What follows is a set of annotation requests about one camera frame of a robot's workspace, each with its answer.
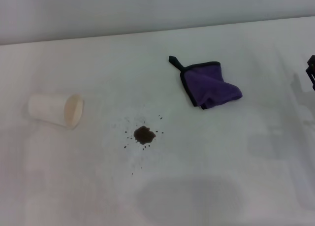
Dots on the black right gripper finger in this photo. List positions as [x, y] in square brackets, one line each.
[311, 68]

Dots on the purple rag with black trim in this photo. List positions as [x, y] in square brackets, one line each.
[209, 85]

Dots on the white paper cup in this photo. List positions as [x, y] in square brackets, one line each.
[49, 107]

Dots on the black liquid stain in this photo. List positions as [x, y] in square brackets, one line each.
[144, 135]

